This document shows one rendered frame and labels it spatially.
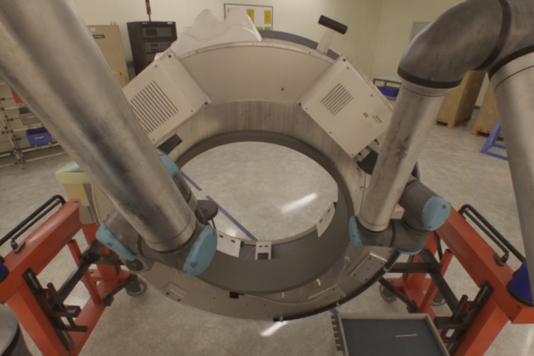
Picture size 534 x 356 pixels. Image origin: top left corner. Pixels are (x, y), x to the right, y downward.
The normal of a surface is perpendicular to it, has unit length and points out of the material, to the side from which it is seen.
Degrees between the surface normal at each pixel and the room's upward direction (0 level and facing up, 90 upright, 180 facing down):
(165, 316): 0
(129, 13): 90
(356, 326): 0
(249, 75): 90
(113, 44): 90
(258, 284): 3
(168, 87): 90
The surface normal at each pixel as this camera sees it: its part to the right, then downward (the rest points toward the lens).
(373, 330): 0.01, -0.88
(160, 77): -0.03, 0.48
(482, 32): -0.30, 0.32
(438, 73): -0.32, 0.61
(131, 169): 0.66, 0.50
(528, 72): -0.80, -0.23
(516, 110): -0.98, -0.12
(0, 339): 0.74, -0.66
